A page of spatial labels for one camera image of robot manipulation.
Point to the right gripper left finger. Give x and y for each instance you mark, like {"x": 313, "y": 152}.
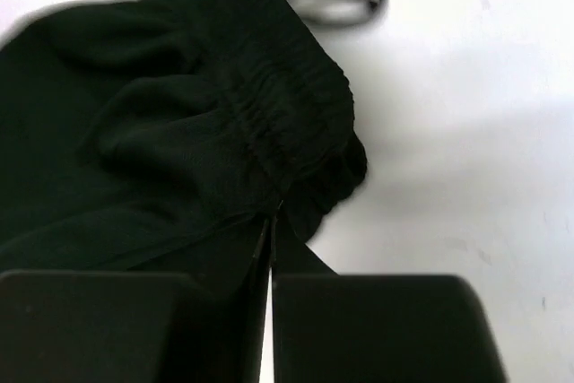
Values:
{"x": 95, "y": 326}

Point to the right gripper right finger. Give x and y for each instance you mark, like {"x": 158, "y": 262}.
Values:
{"x": 330, "y": 327}

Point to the black shorts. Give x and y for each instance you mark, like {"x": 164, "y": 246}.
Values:
{"x": 137, "y": 133}

